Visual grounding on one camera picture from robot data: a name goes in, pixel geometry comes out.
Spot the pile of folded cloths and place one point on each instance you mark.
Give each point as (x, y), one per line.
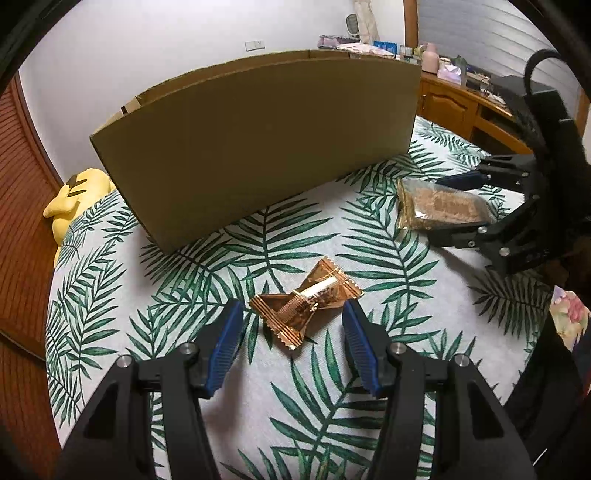
(346, 46)

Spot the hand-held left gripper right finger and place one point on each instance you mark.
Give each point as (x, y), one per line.
(362, 350)

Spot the clear brown snack packet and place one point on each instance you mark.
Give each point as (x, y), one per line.
(438, 205)

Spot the brown cardboard box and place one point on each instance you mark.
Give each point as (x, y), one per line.
(258, 147)

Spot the wooden louvre door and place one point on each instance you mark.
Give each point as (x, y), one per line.
(23, 230)

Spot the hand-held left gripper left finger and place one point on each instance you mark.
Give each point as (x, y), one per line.
(226, 346)

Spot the wooden cabinet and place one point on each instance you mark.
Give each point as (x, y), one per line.
(452, 106)

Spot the white window blind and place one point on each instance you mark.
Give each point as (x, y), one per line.
(471, 32)

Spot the floral printed cloth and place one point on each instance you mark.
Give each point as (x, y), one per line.
(572, 314)

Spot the blue box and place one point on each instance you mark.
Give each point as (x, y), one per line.
(385, 46)

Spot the yellow plush toy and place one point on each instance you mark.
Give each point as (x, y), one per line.
(78, 194)

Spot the dark cloth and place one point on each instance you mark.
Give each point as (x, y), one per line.
(558, 406)

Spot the leaf print blanket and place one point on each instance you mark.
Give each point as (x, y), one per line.
(286, 415)

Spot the pink bottle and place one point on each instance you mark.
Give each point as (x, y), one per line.
(430, 57)

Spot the white wall outlet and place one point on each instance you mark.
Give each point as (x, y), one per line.
(255, 45)

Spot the purple tissue box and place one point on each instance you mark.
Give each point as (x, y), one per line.
(450, 73)

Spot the wooden window post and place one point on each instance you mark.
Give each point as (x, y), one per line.
(410, 23)

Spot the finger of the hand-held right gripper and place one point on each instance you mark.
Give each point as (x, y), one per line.
(503, 170)
(489, 237)

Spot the small grey fan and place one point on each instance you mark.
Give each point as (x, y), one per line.
(352, 25)

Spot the gold candy wrapper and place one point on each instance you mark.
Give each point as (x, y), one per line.
(304, 300)

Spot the pale hanging curtain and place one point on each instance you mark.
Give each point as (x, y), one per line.
(367, 21)

